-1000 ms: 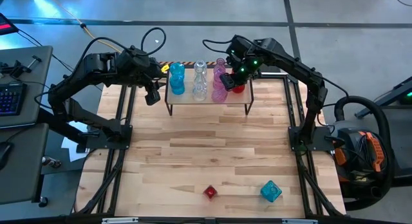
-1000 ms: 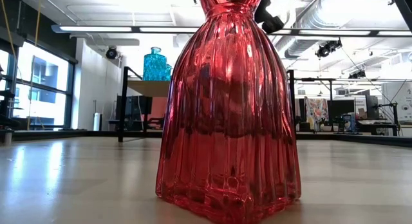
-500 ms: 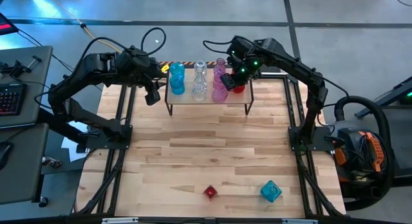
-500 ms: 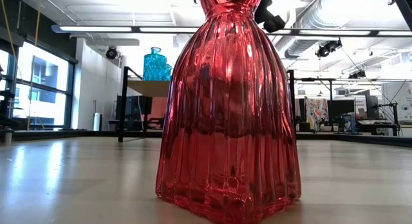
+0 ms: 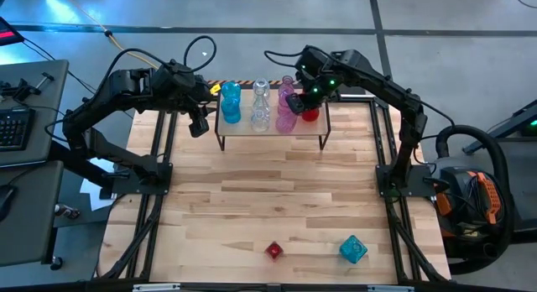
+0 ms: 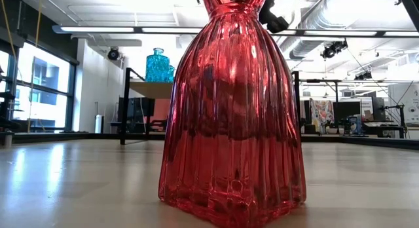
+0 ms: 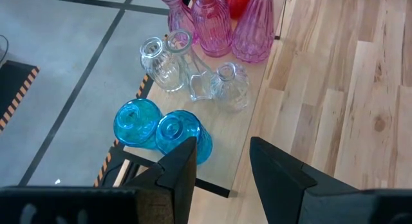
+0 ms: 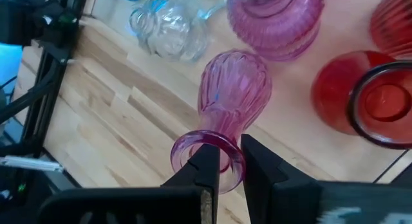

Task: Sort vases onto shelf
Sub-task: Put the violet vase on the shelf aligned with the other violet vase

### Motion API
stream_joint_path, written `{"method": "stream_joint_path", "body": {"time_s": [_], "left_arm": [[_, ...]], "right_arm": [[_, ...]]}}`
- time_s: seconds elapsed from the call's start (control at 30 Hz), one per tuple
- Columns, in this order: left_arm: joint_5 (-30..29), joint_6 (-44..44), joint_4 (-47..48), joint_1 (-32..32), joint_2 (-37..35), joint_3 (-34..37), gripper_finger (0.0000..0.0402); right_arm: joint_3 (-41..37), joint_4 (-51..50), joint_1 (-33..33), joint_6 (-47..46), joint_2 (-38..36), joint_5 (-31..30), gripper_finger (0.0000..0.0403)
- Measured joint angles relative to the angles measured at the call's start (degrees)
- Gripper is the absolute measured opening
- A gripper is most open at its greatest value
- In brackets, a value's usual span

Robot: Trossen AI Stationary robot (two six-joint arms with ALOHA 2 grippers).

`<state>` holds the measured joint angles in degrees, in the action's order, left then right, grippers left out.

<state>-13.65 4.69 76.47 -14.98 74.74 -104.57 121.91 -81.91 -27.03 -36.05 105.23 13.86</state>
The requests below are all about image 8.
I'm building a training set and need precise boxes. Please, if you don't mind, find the clear tall flared vase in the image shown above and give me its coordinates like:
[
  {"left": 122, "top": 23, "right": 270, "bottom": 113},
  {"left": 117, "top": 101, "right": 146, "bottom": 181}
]
[{"left": 180, "top": 0, "right": 230, "bottom": 24}]

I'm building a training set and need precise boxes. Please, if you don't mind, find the pink ribbed teardrop vase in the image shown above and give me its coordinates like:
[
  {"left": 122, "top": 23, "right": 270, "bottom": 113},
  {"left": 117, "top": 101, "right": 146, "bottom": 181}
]
[{"left": 169, "top": 49, "right": 274, "bottom": 195}]

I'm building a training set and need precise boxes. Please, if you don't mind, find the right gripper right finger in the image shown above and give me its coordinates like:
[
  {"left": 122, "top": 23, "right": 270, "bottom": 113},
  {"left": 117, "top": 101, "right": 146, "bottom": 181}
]
[{"left": 240, "top": 133, "right": 412, "bottom": 224}]

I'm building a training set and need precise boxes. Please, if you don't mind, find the pink ringed bottle vase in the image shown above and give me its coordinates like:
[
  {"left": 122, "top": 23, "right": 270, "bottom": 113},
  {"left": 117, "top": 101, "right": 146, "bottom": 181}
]
[{"left": 226, "top": 0, "right": 325, "bottom": 62}]

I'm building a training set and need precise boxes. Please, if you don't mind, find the silver aluminium bracket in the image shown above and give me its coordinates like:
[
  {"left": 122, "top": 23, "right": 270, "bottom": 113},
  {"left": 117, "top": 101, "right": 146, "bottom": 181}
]
[{"left": 0, "top": 154, "right": 65, "bottom": 173}]

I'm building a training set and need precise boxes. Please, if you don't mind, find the red ribbed bottle vase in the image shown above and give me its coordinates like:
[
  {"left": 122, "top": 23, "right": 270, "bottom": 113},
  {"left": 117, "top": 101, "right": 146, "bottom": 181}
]
[{"left": 369, "top": 0, "right": 412, "bottom": 59}]

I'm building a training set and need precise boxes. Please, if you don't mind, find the red bulbous flared vase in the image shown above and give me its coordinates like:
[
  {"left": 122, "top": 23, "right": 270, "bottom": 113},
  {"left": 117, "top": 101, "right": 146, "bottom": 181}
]
[{"left": 310, "top": 50, "right": 412, "bottom": 150}]

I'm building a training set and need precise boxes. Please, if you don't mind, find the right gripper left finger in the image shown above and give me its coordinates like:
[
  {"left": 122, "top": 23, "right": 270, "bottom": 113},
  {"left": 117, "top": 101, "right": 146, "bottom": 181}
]
[{"left": 38, "top": 143, "right": 221, "bottom": 224}]

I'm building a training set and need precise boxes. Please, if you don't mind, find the clear squat glass vase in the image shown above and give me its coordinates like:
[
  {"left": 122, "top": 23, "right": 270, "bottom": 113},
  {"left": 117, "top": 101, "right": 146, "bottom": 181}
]
[{"left": 128, "top": 0, "right": 212, "bottom": 63}]

